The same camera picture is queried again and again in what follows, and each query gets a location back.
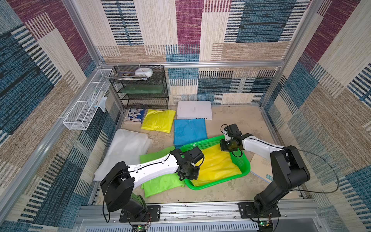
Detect white round object on shelf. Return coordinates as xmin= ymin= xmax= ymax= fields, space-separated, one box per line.
xmin=135 ymin=68 xmax=153 ymax=78

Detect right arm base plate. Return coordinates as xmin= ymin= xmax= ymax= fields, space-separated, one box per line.
xmin=237 ymin=202 xmax=281 ymax=218

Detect white folded raincoat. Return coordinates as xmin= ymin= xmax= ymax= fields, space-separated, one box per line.
xmin=93 ymin=129 xmax=152 ymax=181

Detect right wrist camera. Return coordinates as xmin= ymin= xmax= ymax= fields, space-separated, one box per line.
xmin=222 ymin=124 xmax=243 ymax=141

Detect small yellow folded raincoat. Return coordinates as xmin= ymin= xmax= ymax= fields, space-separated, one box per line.
xmin=141 ymin=109 xmax=176 ymax=133

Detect green plastic basket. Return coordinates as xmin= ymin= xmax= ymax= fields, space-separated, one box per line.
xmin=180 ymin=135 xmax=250 ymax=190

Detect blue folded raincoat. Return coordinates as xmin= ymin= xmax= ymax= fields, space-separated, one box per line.
xmin=174 ymin=119 xmax=207 ymax=149

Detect lime green raincoat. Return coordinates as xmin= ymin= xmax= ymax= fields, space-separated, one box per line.
xmin=140 ymin=146 xmax=185 ymax=198

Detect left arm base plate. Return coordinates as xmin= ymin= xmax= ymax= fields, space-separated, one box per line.
xmin=119 ymin=205 xmax=161 ymax=223

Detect large yellow raincoat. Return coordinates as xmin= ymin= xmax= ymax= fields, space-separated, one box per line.
xmin=191 ymin=144 xmax=242 ymax=187

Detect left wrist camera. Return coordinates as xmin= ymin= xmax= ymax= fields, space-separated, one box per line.
xmin=184 ymin=147 xmax=204 ymax=164

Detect white wire wall basket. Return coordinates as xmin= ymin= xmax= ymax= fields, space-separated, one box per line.
xmin=63 ymin=69 xmax=111 ymax=130

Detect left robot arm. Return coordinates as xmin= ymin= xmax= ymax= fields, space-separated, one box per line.
xmin=100 ymin=147 xmax=204 ymax=221

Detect aluminium front rail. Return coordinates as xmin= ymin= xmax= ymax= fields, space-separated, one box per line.
xmin=73 ymin=199 xmax=330 ymax=232

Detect black wire shelf rack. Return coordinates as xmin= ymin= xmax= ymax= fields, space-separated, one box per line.
xmin=109 ymin=65 xmax=169 ymax=109

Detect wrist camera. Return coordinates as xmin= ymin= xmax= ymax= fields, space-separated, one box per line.
xmin=184 ymin=147 xmax=204 ymax=164
xmin=222 ymin=124 xmax=243 ymax=141

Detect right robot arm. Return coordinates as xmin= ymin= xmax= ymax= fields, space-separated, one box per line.
xmin=220 ymin=134 xmax=311 ymax=218

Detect white flat box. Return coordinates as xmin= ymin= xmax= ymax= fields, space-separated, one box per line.
xmin=176 ymin=101 xmax=213 ymax=120

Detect magazines on shelf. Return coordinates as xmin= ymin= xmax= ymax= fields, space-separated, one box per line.
xmin=105 ymin=72 xmax=148 ymax=81

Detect cardboard box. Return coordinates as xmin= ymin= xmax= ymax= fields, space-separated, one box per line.
xmin=250 ymin=154 xmax=273 ymax=183

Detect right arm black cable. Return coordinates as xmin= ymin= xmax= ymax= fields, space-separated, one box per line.
xmin=289 ymin=149 xmax=340 ymax=194

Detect blue printed packet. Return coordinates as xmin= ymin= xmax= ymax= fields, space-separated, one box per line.
xmin=124 ymin=107 xmax=146 ymax=123

